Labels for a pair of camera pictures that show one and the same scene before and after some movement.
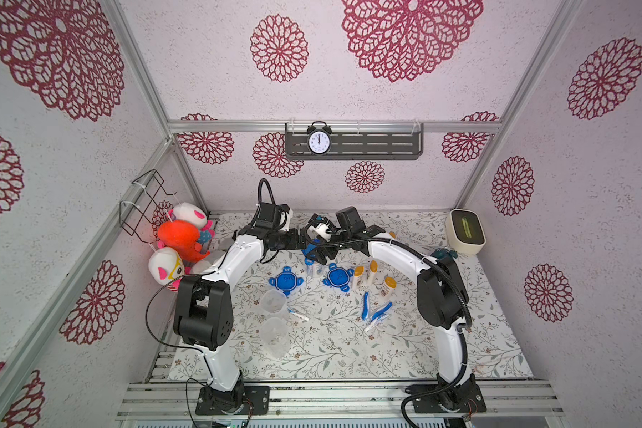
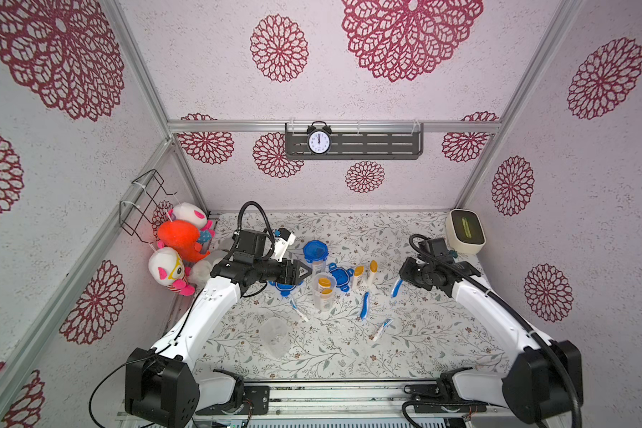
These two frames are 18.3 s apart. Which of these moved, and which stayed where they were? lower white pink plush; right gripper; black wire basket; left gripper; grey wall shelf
Moved: left gripper; right gripper
Stayed: lower white pink plush; grey wall shelf; black wire basket
